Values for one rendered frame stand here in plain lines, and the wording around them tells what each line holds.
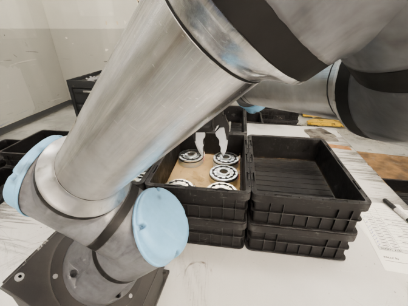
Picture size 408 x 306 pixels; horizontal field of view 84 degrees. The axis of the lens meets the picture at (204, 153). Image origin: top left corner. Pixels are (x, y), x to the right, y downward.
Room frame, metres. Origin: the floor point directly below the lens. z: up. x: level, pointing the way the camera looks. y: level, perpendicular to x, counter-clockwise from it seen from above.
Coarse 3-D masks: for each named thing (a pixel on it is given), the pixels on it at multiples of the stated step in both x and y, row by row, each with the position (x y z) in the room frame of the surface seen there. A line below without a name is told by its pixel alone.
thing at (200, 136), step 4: (196, 132) 0.58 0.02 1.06; (200, 132) 0.57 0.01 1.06; (204, 132) 0.57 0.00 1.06; (196, 136) 0.58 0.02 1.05; (200, 136) 0.57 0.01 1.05; (204, 136) 0.57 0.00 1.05; (196, 140) 0.58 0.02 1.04; (200, 140) 0.57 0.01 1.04; (196, 144) 0.58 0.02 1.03; (200, 144) 0.58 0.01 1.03; (200, 148) 0.58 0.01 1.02; (200, 152) 0.58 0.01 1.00
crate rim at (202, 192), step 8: (248, 152) 0.71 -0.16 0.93; (160, 160) 0.65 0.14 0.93; (248, 160) 0.65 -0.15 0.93; (248, 168) 0.60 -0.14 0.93; (152, 176) 0.56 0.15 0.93; (248, 176) 0.56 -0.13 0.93; (152, 184) 0.52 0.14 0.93; (160, 184) 0.52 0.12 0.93; (168, 184) 0.52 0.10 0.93; (248, 184) 0.52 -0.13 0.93; (176, 192) 0.50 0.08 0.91; (184, 192) 0.50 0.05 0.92; (192, 192) 0.50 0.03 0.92; (200, 192) 0.49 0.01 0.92; (208, 192) 0.49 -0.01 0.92; (216, 192) 0.49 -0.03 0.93; (224, 192) 0.49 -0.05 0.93; (232, 192) 0.48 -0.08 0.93; (240, 192) 0.48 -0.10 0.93; (248, 192) 0.48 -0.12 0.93; (240, 200) 0.48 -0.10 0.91
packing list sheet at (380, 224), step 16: (384, 208) 0.67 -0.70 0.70; (400, 208) 0.68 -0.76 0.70; (368, 224) 0.59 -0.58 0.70; (384, 224) 0.59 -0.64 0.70; (400, 224) 0.59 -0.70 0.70; (384, 240) 0.52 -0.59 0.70; (400, 240) 0.52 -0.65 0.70; (384, 256) 0.46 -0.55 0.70; (400, 256) 0.46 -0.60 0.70; (400, 272) 0.41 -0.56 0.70
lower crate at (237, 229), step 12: (192, 228) 0.51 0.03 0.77; (204, 228) 0.51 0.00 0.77; (216, 228) 0.50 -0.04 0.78; (228, 228) 0.48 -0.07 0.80; (240, 228) 0.48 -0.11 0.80; (192, 240) 0.51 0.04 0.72; (204, 240) 0.50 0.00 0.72; (216, 240) 0.50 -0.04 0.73; (228, 240) 0.49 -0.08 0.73; (240, 240) 0.49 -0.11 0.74
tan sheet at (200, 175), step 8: (208, 160) 0.82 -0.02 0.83; (176, 168) 0.76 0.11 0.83; (184, 168) 0.76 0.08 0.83; (192, 168) 0.76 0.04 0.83; (200, 168) 0.76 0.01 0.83; (208, 168) 0.76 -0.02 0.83; (176, 176) 0.71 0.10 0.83; (184, 176) 0.71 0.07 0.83; (192, 176) 0.71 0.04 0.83; (200, 176) 0.71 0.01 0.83; (208, 176) 0.71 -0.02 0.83; (192, 184) 0.66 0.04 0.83; (200, 184) 0.66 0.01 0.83; (208, 184) 0.66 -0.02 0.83
